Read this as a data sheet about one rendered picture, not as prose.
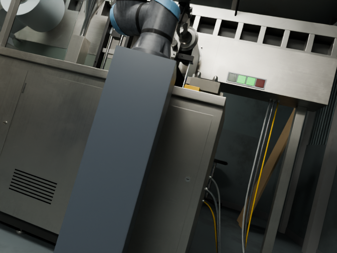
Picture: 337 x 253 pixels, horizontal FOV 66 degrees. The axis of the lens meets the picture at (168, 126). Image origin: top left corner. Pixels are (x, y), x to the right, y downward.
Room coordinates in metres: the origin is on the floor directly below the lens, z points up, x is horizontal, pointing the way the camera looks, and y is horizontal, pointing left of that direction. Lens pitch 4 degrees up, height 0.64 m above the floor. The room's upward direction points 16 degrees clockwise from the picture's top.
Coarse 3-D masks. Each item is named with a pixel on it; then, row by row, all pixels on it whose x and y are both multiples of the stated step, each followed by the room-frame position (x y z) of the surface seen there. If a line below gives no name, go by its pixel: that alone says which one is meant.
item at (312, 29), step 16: (112, 0) 1.93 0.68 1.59; (96, 16) 1.95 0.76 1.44; (192, 16) 1.81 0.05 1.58; (208, 16) 1.76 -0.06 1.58; (224, 16) 1.74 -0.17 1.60; (240, 16) 1.71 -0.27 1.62; (256, 16) 1.69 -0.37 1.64; (208, 32) 1.83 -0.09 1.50; (224, 32) 1.80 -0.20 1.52; (240, 32) 1.71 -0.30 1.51; (256, 32) 1.76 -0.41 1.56; (272, 32) 1.72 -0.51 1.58; (288, 32) 1.64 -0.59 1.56; (304, 32) 1.62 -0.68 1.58; (320, 32) 1.60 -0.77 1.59; (336, 32) 1.58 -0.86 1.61; (288, 48) 1.63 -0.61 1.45; (304, 48) 1.65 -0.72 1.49; (320, 48) 1.66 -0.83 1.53; (336, 48) 1.57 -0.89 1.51
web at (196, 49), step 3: (135, 36) 1.56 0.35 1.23; (138, 36) 1.60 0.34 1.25; (135, 39) 1.57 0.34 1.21; (132, 42) 1.54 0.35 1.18; (135, 42) 1.58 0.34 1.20; (132, 45) 1.56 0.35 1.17; (195, 48) 1.47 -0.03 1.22; (198, 48) 1.56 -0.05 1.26; (195, 51) 1.49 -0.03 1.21; (198, 51) 1.58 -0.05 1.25; (198, 54) 1.60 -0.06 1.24; (198, 57) 1.63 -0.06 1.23; (177, 60) 1.61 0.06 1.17; (198, 60) 1.66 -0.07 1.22; (177, 63) 1.64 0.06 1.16
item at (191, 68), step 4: (192, 52) 1.43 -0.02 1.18; (196, 60) 1.59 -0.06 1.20; (192, 64) 1.51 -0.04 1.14; (196, 64) 1.63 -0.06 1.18; (188, 68) 1.43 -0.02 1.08; (192, 68) 1.54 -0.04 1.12; (188, 72) 1.46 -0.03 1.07; (192, 72) 1.57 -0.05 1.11; (188, 76) 1.49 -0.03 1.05; (192, 76) 1.61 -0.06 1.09
